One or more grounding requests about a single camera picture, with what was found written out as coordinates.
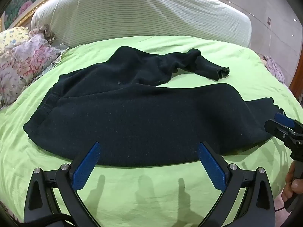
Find black fleece pants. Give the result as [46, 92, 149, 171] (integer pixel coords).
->
[23, 46, 283, 167]

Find person's right hand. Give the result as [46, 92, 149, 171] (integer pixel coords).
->
[281, 161, 303, 202]

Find wooden glass cabinet door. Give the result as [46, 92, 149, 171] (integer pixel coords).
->
[289, 61, 302, 100]

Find pink floral cloth bedside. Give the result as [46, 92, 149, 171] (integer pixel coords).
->
[263, 55, 286, 84]

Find green bed sheet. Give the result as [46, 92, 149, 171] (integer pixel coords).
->
[1, 36, 302, 226]

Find floral pink pillow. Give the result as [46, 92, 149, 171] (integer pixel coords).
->
[1, 25, 64, 107]

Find yellow floral pillow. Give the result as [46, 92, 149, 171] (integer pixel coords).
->
[0, 27, 29, 51]

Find white ribbed headboard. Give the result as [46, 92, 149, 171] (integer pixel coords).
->
[31, 0, 252, 48]

